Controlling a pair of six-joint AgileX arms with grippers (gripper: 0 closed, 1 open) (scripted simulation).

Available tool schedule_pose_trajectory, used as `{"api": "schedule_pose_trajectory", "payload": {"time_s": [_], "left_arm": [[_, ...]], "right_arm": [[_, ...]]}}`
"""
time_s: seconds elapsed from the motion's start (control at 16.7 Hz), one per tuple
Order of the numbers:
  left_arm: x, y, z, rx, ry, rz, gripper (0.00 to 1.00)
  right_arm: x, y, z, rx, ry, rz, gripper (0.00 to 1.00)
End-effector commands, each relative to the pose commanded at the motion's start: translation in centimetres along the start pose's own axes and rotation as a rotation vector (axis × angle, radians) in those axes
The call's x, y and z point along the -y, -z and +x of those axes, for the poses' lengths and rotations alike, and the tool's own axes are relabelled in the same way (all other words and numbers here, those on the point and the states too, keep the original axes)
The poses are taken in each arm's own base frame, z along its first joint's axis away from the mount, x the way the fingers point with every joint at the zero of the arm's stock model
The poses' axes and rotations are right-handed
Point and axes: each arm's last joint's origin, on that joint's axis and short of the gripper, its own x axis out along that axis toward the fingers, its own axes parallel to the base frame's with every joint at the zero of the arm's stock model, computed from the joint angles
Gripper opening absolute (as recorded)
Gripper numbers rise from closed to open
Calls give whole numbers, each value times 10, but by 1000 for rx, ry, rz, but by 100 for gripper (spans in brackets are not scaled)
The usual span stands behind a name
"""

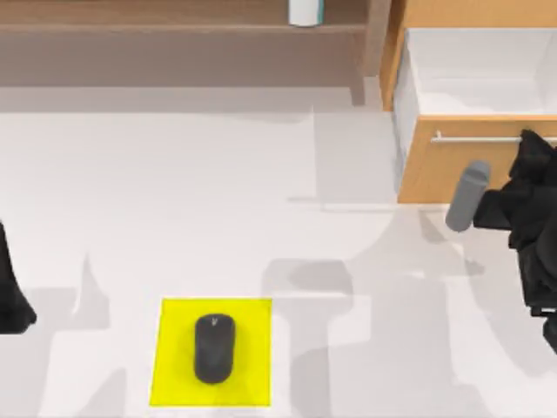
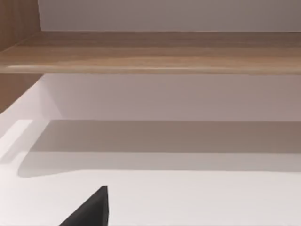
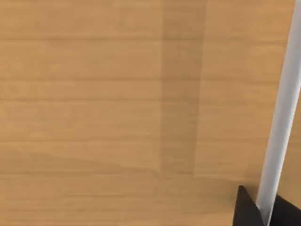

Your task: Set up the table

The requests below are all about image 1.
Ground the pale wooden drawer front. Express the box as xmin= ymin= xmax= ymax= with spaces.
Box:
xmin=397 ymin=114 xmax=557 ymax=205

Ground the pulled-out drawer grey inside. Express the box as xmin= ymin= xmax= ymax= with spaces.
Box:
xmin=393 ymin=27 xmax=557 ymax=192

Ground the pale wooden cupboard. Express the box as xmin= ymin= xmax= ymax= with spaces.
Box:
xmin=379 ymin=0 xmax=557 ymax=112

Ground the white cup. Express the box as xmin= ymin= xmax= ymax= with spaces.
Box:
xmin=288 ymin=0 xmax=325 ymax=29

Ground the black computer mouse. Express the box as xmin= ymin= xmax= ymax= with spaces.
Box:
xmin=193 ymin=313 xmax=238 ymax=386

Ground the brown wooden open shelf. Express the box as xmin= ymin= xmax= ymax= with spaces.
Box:
xmin=0 ymin=0 xmax=386 ymax=106

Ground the flat yellow square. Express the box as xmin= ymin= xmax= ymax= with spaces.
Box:
xmin=148 ymin=296 xmax=274 ymax=408

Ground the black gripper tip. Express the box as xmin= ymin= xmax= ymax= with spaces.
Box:
xmin=0 ymin=221 xmax=38 ymax=336

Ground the long metal drawer handle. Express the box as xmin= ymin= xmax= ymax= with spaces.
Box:
xmin=430 ymin=130 xmax=557 ymax=145

